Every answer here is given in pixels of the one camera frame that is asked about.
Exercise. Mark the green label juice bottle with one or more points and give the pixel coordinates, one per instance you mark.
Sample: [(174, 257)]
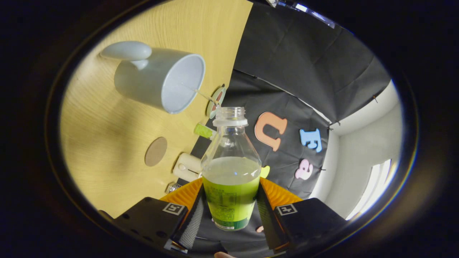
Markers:
[(231, 195)]

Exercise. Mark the ceiling light panel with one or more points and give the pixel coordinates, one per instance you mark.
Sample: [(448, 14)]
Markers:
[(374, 190)]

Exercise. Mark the cream toaster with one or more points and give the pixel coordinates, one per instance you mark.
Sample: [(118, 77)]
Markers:
[(186, 166)]

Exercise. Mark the pale green plate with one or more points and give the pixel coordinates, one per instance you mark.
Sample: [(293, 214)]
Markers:
[(211, 109)]

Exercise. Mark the round brown coaster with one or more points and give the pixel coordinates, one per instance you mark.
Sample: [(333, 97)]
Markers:
[(156, 151)]

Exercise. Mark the brown meat slice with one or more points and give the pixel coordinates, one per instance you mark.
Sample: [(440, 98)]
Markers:
[(218, 97)]

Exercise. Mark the wooden table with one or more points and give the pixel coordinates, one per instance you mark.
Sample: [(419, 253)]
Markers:
[(107, 143)]

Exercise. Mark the capped green juice bottle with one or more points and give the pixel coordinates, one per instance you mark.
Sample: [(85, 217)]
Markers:
[(203, 130)]

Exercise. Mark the white cup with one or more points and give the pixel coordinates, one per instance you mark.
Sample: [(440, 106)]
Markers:
[(143, 82)]

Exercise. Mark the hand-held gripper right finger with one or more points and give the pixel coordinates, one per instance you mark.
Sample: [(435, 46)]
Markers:
[(267, 222)]

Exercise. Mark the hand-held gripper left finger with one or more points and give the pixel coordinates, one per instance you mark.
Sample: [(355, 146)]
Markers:
[(192, 225)]

